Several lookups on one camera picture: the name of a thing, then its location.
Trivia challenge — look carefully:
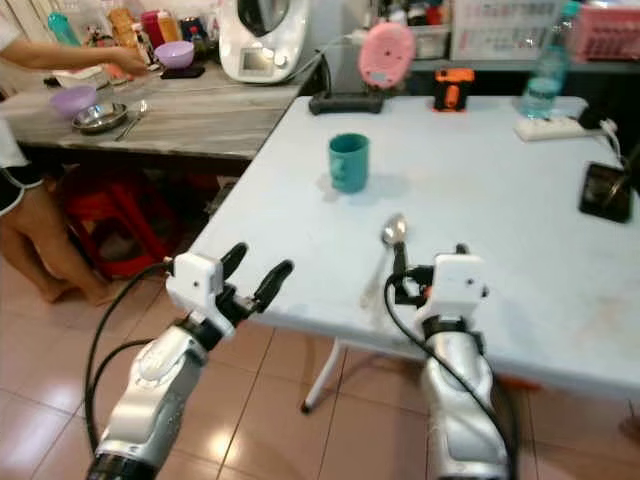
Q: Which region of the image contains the long metal spoon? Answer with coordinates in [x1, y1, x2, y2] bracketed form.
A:
[362, 213, 410, 303]

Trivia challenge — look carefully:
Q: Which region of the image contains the white table leg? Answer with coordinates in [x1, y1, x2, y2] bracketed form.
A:
[299, 338, 347, 415]

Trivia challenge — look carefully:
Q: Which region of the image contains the teal cup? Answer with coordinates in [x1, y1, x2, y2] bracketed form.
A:
[327, 133, 371, 195]

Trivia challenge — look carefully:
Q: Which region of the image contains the red plastic stool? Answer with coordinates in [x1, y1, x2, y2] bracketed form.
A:
[58, 168, 193, 282]

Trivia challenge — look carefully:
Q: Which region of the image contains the grey wooden side table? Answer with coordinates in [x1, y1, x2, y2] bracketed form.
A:
[2, 62, 326, 164]

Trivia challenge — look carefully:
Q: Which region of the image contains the white power strip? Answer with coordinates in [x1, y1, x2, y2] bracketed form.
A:
[514, 114, 588, 142]

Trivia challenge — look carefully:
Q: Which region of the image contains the orange and black device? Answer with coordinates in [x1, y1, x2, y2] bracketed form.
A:
[432, 67, 477, 112]

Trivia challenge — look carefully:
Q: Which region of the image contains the black flat base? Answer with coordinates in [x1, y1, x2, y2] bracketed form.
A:
[307, 90, 390, 117]

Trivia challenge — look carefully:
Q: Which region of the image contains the small metal spoon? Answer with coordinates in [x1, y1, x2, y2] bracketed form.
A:
[118, 99, 150, 142]

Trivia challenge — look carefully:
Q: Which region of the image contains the person in white shirt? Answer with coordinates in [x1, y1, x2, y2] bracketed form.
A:
[0, 18, 152, 307]

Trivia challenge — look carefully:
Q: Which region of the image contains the metal bowl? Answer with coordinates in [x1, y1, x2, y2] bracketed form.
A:
[71, 102, 130, 136]

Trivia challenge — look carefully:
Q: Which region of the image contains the black phone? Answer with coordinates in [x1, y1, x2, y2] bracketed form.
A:
[159, 65, 207, 81]

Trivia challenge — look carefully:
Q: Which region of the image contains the clear teal water bottle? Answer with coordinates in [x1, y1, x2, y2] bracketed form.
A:
[520, 0, 583, 119]

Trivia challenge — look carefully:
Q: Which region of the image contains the pink round gadget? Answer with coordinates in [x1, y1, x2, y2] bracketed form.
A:
[357, 21, 418, 90]

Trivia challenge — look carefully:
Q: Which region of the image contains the white kitchen appliance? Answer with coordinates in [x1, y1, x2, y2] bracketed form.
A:
[217, 0, 312, 86]

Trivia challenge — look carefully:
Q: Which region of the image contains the white plastic basket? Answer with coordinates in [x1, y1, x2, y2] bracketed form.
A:
[449, 0, 561, 62]

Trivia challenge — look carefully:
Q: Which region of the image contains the pale purple bowl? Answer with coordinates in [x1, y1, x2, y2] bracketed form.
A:
[49, 84, 100, 120]

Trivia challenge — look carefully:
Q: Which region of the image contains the white dish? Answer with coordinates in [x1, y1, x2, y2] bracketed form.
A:
[49, 67, 107, 90]

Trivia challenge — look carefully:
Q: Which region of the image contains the pink plastic basket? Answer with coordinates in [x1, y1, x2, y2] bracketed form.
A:
[568, 4, 640, 62]

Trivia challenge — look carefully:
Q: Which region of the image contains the teal drinking bottle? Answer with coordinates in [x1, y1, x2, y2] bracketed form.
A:
[45, 11, 80, 47]

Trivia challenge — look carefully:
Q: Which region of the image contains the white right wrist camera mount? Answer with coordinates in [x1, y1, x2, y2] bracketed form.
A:
[420, 253, 490, 327]

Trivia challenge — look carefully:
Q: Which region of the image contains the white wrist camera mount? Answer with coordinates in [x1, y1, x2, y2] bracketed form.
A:
[420, 253, 490, 327]
[165, 252, 231, 321]

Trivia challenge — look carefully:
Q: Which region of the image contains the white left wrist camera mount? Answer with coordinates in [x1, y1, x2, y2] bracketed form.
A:
[165, 252, 231, 321]

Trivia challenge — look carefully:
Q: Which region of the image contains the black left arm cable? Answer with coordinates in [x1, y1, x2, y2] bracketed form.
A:
[82, 261, 174, 453]

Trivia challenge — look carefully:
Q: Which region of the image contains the white plug with cable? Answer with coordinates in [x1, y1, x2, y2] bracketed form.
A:
[584, 117, 627, 168]

